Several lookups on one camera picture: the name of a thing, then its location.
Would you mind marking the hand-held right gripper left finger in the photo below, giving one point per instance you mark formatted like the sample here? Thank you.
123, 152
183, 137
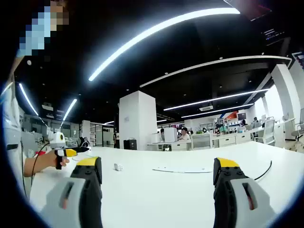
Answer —
71, 204

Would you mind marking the small white box appliance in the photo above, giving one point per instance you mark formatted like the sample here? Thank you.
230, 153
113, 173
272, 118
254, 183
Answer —
155, 138

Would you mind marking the short ceiling light strip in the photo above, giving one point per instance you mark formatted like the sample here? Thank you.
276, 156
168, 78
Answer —
70, 109
28, 99

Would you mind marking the white chest-worn device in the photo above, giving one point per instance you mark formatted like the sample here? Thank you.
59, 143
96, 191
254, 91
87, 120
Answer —
13, 136

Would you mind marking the white office chair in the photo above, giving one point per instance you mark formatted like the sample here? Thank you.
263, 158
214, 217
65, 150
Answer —
268, 131
299, 129

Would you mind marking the black cabinet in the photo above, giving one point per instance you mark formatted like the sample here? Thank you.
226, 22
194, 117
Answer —
130, 144

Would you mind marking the person's white shirt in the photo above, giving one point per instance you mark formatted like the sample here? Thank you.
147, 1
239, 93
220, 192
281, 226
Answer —
10, 111

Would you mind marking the person's left hand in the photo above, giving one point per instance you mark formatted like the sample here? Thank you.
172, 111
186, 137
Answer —
50, 159

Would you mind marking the large white box appliance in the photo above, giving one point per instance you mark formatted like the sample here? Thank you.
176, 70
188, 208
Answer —
170, 135

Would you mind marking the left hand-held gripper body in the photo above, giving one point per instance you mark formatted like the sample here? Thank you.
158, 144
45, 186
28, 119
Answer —
55, 139

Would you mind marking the long ceiling light strip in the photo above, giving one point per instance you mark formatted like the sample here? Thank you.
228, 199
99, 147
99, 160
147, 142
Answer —
154, 29

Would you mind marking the thin ceiling light strip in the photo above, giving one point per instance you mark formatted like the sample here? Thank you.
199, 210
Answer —
216, 99
218, 110

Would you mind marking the white square pillar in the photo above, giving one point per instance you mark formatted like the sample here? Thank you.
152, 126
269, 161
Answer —
137, 118

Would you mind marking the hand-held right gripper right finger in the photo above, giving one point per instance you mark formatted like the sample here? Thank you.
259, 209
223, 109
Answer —
240, 204

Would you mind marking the white charger adapter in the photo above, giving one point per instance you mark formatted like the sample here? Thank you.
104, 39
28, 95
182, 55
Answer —
118, 167

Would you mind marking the ceiling-hung monitor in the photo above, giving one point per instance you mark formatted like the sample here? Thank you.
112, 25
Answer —
273, 36

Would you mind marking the white desk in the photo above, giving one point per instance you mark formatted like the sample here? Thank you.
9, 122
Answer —
166, 197

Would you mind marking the row of white office cabinets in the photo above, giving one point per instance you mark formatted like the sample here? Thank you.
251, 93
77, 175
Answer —
223, 141

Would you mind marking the ceiling air vent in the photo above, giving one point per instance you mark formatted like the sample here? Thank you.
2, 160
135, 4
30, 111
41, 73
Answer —
206, 108

